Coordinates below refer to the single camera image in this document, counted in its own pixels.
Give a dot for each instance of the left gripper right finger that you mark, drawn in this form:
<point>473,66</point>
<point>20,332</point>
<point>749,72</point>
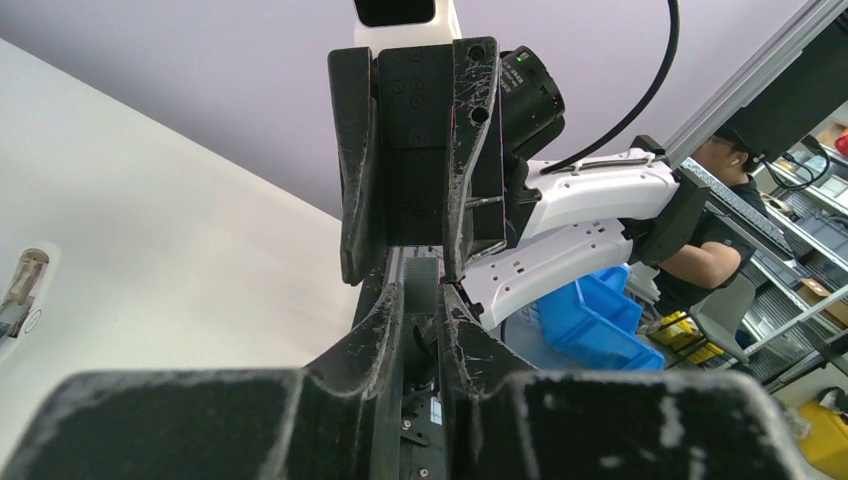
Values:
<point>505,419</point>

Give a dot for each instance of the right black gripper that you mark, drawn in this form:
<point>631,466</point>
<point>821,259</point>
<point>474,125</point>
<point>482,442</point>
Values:
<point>484,140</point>

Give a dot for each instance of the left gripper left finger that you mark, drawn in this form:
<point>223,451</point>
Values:
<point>336,418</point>

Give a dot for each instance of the grey staple strip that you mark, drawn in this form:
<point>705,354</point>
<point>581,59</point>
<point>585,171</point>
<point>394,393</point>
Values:
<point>421,279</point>

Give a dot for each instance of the white grey stapler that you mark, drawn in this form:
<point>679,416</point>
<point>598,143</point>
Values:
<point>18,298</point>

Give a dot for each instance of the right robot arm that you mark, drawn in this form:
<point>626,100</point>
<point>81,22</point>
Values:
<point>576,217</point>

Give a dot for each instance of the blue plastic bin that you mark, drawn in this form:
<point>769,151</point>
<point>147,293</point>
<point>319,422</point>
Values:
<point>594,323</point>

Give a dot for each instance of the seated person in black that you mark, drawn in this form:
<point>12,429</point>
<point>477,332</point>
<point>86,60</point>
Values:
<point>715,253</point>

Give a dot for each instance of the right aluminium frame post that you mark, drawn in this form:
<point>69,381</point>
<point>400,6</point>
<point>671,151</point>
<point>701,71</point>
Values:
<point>754,43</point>

